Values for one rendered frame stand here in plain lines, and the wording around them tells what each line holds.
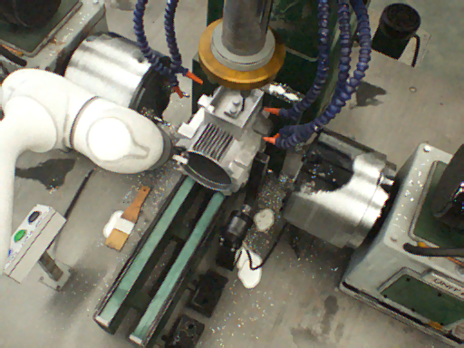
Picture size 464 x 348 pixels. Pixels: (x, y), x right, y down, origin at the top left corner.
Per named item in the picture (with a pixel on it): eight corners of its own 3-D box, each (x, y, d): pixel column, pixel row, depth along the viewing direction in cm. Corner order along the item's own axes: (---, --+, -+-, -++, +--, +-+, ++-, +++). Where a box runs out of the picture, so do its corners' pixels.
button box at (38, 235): (51, 215, 119) (35, 202, 116) (68, 219, 115) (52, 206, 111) (4, 277, 111) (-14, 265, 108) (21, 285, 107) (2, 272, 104)
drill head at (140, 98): (83, 53, 153) (66, -11, 131) (188, 101, 148) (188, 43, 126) (32, 112, 142) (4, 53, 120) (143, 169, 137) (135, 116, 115)
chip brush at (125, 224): (139, 184, 147) (139, 183, 146) (154, 190, 146) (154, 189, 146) (103, 245, 138) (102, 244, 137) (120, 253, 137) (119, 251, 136)
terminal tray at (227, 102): (225, 91, 131) (227, 74, 124) (261, 109, 129) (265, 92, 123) (201, 126, 125) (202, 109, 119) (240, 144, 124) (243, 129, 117)
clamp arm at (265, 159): (246, 199, 126) (258, 147, 103) (256, 205, 125) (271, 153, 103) (239, 211, 124) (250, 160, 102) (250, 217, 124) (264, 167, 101)
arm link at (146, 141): (177, 130, 91) (114, 101, 93) (149, 120, 76) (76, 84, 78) (152, 184, 92) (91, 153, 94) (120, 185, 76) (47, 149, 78)
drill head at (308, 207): (282, 145, 143) (298, 91, 121) (419, 209, 137) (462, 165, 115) (243, 217, 132) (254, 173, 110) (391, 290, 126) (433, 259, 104)
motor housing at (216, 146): (208, 118, 145) (210, 76, 128) (267, 147, 142) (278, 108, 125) (172, 172, 136) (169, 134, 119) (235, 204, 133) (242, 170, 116)
